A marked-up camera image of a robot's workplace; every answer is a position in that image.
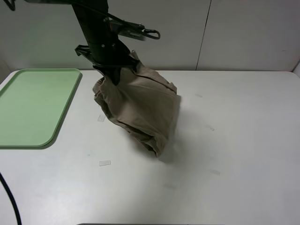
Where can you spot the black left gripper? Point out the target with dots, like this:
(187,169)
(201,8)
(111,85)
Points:
(109,61)

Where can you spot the khaki shorts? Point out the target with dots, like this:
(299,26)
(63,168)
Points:
(143,103)

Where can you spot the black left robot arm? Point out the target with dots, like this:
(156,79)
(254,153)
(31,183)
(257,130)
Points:
(92,16)

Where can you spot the green plastic tray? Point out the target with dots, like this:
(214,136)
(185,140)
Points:
(32,105)

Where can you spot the clear tape strip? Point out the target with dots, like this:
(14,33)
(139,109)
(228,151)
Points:
(101,118)
(104,163)
(215,172)

